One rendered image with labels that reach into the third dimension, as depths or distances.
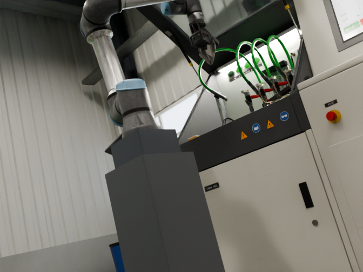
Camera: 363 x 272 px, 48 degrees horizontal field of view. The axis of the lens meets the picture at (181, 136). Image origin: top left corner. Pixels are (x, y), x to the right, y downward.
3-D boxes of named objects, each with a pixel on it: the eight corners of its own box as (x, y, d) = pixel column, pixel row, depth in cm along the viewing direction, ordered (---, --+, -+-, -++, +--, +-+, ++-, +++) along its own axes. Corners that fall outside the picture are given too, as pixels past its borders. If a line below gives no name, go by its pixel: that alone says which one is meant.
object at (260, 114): (186, 176, 200) (177, 145, 204) (192, 176, 204) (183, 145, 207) (301, 131, 164) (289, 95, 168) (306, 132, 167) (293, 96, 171)
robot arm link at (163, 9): (165, -10, 187) (187, -10, 191) (158, 5, 197) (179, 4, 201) (169, 5, 185) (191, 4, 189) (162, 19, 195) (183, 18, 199)
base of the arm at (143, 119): (138, 130, 144) (132, 103, 146) (115, 144, 154) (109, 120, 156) (170, 130, 154) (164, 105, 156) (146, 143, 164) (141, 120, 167)
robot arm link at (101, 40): (120, 121, 160) (79, 0, 170) (113, 133, 173) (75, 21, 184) (148, 114, 165) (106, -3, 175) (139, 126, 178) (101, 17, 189)
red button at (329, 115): (326, 124, 154) (321, 111, 155) (330, 125, 157) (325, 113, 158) (339, 120, 151) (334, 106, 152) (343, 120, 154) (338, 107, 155)
